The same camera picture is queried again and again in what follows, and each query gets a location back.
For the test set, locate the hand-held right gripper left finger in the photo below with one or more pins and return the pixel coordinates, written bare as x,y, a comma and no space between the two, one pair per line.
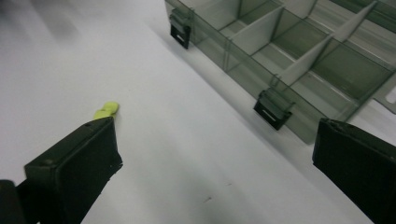
71,161

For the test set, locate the small yellow-green plastic piece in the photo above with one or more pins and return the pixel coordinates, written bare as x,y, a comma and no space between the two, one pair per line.
107,110

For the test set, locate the grey transparent compartment box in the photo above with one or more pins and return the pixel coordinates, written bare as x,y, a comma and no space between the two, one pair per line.
264,34

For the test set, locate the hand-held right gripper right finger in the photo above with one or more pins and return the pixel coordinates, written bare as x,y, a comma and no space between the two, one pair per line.
358,161

